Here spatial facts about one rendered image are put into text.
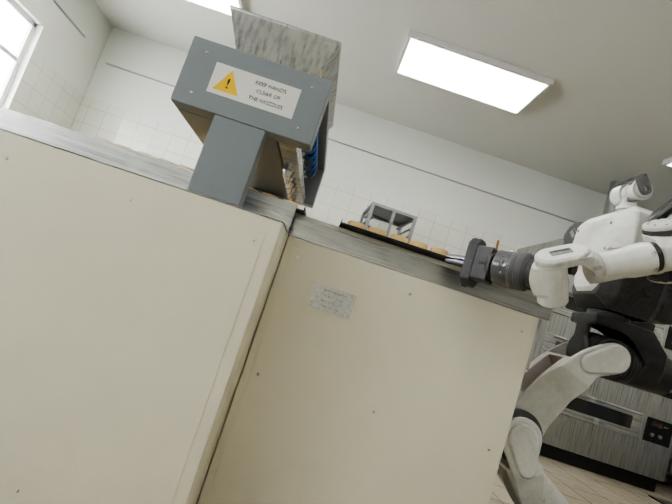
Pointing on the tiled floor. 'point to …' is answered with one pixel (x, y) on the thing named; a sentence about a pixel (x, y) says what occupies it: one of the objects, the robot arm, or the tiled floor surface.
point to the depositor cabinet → (119, 327)
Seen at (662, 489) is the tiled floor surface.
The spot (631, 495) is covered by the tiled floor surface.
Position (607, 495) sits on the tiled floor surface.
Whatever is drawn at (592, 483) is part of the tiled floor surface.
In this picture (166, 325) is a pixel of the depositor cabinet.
